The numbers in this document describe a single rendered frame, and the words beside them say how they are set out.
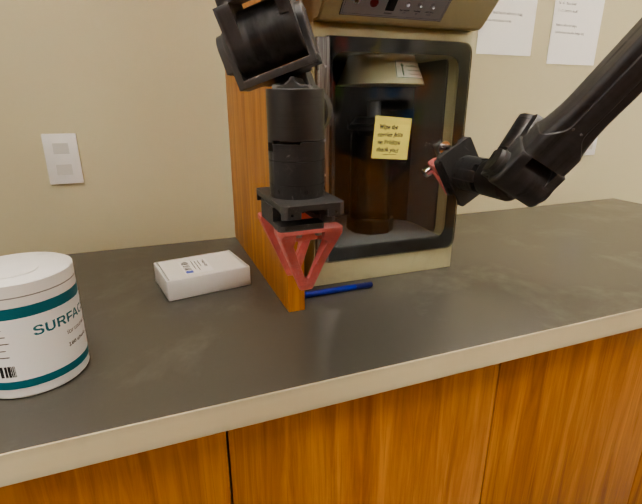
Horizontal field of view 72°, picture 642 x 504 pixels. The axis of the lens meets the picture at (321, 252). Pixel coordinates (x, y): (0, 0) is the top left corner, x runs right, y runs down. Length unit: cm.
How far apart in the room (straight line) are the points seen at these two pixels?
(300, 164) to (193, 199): 80
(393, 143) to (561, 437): 65
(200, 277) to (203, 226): 40
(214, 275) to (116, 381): 30
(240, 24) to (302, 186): 15
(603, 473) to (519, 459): 28
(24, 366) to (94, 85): 72
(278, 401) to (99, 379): 24
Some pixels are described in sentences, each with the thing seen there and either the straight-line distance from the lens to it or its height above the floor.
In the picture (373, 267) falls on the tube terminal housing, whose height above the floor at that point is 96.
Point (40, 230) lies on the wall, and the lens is 125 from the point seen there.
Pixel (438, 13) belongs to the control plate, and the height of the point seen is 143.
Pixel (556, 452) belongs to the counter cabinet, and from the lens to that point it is 106.
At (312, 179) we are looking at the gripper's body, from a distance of 44.
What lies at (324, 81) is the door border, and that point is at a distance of 80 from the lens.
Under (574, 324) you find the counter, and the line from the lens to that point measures 85.
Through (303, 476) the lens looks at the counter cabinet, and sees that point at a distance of 73.
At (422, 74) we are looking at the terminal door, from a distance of 89.
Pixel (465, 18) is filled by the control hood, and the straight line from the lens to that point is 92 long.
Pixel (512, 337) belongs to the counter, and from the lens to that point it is 76.
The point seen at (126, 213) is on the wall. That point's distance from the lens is 122.
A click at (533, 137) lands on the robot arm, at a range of 63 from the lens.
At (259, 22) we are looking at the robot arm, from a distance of 44.
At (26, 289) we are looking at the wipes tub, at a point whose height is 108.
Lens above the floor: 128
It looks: 19 degrees down
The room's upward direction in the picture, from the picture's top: straight up
